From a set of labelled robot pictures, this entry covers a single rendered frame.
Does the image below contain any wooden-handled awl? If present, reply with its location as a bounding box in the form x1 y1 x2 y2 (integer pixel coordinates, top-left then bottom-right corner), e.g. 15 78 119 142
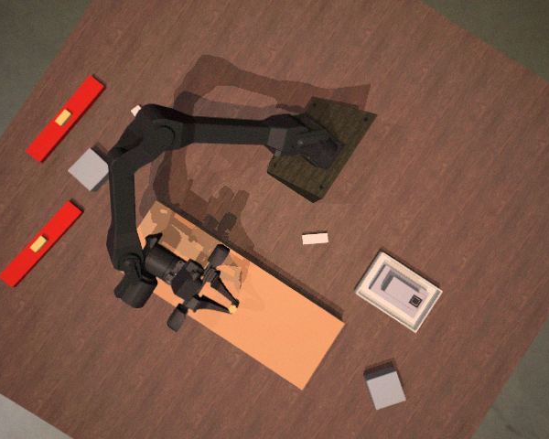
229 298 240 313

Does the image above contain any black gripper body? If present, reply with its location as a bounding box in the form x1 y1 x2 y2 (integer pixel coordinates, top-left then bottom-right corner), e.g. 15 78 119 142
161 244 230 332

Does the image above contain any white cube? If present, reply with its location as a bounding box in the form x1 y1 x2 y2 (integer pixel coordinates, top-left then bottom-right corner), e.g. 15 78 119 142
68 148 109 192
363 367 406 411

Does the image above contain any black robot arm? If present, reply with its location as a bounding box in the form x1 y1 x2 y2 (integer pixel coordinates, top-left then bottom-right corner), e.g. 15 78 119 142
106 104 345 308

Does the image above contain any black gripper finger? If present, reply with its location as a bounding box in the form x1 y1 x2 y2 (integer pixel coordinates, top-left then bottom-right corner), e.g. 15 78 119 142
192 294 232 314
210 270 239 305

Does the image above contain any orange rectangular panel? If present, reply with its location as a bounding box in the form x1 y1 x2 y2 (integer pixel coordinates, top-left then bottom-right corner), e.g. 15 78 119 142
137 200 344 390

